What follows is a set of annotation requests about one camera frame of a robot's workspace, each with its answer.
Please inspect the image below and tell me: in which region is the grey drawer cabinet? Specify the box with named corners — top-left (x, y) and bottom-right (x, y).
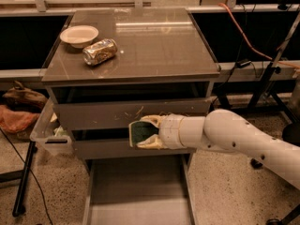
top-left (40, 7), bottom-right (221, 173)

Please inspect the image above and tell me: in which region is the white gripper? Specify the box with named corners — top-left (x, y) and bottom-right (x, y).
top-left (137, 114), bottom-right (184, 150)

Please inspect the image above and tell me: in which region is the orange cable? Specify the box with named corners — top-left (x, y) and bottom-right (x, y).
top-left (218, 2), bottom-right (300, 69)

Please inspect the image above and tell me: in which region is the black floor cable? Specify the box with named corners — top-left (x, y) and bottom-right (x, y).
top-left (0, 127), bottom-right (54, 225)

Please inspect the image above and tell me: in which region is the black stand frame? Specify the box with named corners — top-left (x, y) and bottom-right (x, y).
top-left (230, 13), bottom-right (300, 125)

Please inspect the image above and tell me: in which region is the green yellow sponge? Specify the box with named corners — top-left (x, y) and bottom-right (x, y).
top-left (128, 121), bottom-right (159, 147)

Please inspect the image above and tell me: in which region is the brown bag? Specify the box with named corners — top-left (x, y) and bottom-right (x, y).
top-left (3, 81), bottom-right (48, 113)

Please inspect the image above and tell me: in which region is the clear plastic storage bin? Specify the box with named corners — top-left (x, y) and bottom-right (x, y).
top-left (30, 99), bottom-right (73, 156)

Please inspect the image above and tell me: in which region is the black power adapter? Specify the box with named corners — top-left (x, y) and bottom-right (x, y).
top-left (235, 59), bottom-right (251, 68)

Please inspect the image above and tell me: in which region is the black table leg stand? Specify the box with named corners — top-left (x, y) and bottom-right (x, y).
top-left (12, 142), bottom-right (38, 218)

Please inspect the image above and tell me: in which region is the orange cloth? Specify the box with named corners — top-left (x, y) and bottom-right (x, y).
top-left (0, 105), bottom-right (39, 133)

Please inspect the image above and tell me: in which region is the crushed gold soda can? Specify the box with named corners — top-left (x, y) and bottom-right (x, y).
top-left (82, 38), bottom-right (118, 66)

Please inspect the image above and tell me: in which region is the white paper bowl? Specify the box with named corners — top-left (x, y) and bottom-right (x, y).
top-left (60, 25), bottom-right (98, 49)

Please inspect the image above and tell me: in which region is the black office chair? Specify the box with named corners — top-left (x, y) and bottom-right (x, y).
top-left (249, 122), bottom-right (300, 225)

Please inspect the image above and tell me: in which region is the grey middle drawer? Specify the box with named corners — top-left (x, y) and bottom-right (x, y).
top-left (72, 138), bottom-right (196, 160)

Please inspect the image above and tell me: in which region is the grey open bottom drawer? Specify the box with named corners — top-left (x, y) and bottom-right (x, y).
top-left (82, 155), bottom-right (198, 225)

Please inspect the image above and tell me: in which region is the grey top drawer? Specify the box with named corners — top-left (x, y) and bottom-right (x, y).
top-left (53, 98), bottom-right (211, 130)

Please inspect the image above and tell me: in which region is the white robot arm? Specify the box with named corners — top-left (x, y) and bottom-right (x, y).
top-left (129, 109), bottom-right (300, 188)

